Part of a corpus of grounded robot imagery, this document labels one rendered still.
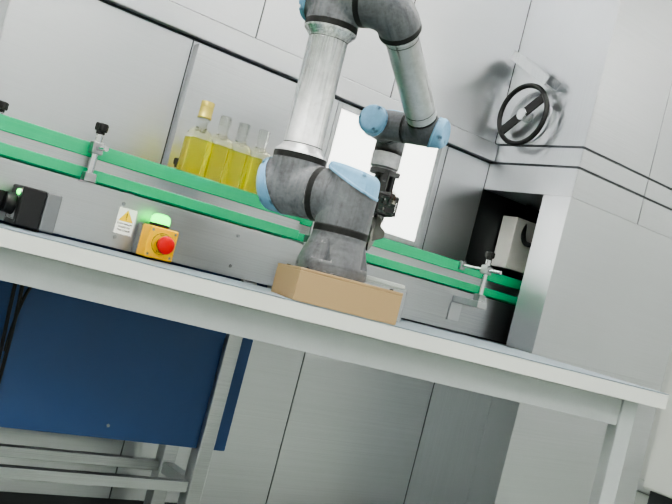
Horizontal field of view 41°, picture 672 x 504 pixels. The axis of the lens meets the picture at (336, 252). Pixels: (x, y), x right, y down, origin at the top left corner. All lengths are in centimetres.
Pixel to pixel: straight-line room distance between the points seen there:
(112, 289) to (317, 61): 64
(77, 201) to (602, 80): 166
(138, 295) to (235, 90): 87
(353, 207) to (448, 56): 123
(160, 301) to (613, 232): 168
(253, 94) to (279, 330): 89
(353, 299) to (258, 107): 87
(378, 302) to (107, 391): 68
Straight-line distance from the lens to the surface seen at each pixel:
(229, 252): 215
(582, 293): 291
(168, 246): 196
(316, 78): 192
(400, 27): 193
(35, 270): 174
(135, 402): 214
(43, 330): 202
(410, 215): 282
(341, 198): 181
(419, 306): 265
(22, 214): 187
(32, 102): 227
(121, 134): 234
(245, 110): 247
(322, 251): 181
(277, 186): 188
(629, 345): 315
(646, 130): 309
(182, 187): 210
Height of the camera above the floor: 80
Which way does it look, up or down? 2 degrees up
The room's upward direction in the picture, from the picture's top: 15 degrees clockwise
